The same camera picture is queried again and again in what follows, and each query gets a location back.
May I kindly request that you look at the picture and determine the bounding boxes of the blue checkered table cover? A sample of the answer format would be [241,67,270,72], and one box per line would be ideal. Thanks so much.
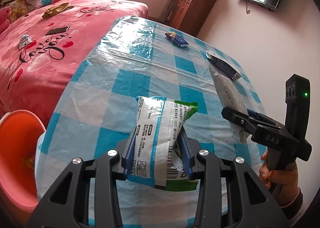
[35,15,270,228]

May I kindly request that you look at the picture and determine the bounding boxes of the olive crumpled cloth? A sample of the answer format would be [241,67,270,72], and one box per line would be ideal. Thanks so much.
[42,2,74,19]

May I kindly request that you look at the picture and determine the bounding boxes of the brown wooden cabinet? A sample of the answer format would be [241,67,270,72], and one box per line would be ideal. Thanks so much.
[168,0,217,37]

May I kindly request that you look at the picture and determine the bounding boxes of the black smartphone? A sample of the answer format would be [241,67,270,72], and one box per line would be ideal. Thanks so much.
[45,26,69,36]

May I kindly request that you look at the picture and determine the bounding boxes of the person's right hand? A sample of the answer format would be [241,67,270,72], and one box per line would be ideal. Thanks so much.
[259,151,300,206]

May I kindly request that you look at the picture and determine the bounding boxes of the white milk carton box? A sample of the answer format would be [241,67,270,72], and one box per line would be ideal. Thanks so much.
[209,64,249,145]

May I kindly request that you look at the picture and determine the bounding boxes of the small blue snack wrapper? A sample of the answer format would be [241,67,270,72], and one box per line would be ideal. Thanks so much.
[164,31,189,47]

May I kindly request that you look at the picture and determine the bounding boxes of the pink love you bedspread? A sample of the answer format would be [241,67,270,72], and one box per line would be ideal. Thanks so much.
[1,0,148,125]

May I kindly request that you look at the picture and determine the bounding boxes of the green white snack bag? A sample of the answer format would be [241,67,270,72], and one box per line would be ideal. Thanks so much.
[129,96,199,192]

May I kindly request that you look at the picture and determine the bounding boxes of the dark blue milk carton box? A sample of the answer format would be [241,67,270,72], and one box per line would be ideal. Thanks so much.
[206,51,241,82]

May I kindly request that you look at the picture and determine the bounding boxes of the pink folded pillows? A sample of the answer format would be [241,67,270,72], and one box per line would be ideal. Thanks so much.
[0,6,11,33]

